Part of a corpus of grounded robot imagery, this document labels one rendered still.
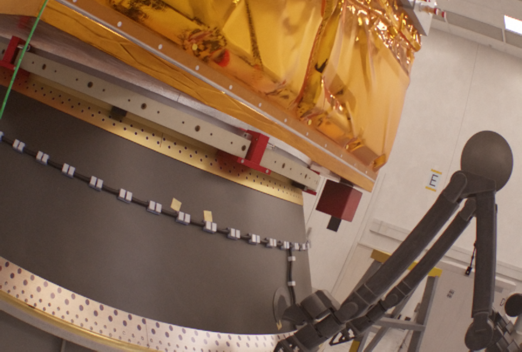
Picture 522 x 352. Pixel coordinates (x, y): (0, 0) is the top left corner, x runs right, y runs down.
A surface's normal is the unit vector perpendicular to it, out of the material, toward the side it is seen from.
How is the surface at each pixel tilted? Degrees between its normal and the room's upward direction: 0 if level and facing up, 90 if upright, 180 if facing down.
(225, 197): 62
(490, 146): 90
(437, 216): 94
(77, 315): 43
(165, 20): 131
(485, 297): 81
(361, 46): 98
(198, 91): 90
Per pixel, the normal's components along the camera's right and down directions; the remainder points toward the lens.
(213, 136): 0.60, 0.18
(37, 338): 0.29, 0.06
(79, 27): 0.82, 0.29
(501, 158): -0.44, -0.22
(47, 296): 0.48, -0.63
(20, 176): 0.32, -0.43
